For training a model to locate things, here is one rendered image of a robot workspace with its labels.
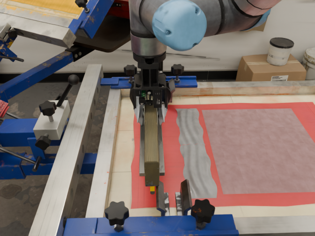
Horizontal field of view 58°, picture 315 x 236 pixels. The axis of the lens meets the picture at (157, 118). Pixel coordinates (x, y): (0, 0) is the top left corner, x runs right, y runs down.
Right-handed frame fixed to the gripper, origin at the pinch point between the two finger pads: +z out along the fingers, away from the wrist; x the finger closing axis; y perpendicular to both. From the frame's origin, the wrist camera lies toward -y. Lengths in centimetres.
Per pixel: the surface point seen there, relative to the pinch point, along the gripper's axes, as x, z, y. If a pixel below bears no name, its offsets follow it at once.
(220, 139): 20.2, 10.0, -2.4
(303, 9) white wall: 139, 34, -200
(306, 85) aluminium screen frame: 55, 7, -26
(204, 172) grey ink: 13.3, 9.7, 10.1
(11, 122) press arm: -36.8, 1.3, -1.2
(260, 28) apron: 101, 48, -194
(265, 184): 27.9, 10.1, 14.1
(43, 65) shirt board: -47, 13, -57
